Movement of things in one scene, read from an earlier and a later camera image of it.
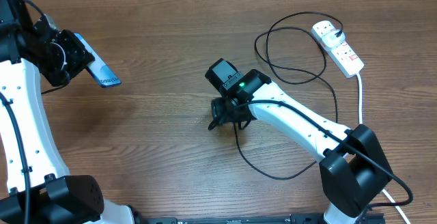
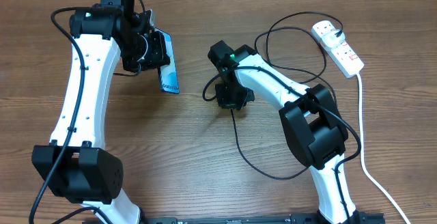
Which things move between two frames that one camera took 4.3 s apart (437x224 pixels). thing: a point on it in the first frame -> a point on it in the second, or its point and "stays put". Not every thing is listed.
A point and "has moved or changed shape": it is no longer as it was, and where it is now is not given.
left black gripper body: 65,59 -> 153,50
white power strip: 342,53 stays put
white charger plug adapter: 332,40 stays put
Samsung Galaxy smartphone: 98,70 has moved or changed shape
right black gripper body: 228,116 -> 235,95
